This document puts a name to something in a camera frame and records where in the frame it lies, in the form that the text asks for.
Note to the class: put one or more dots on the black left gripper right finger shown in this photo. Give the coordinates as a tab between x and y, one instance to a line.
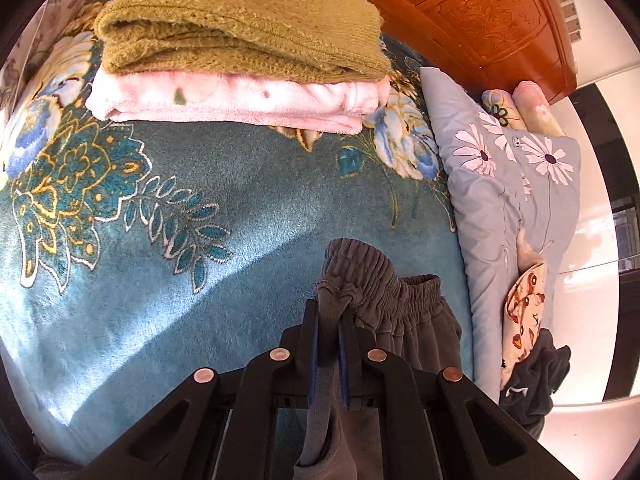
435	426

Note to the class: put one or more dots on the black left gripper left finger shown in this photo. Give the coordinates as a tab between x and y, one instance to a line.
216	425

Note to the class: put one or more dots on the dark grey sweatpants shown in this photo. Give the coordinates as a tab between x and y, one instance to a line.
406	316

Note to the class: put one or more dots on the black hooded garment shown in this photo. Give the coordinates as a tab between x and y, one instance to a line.
527	396

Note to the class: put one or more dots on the cartoon print cream garment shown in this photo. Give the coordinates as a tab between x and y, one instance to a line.
522	317

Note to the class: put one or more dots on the teal floral fleece blanket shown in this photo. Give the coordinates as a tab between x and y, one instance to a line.
133	253

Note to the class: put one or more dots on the grey daisy print quilt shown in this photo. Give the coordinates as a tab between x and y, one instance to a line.
503	184

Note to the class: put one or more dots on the pink folded garment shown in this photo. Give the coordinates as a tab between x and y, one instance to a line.
196	97

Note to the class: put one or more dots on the pink floral pillow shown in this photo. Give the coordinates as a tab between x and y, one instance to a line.
526	108

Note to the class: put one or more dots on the olive green knitted sweater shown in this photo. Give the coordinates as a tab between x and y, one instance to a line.
309	41

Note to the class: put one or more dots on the orange wooden headboard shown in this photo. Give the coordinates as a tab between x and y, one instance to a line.
485	44

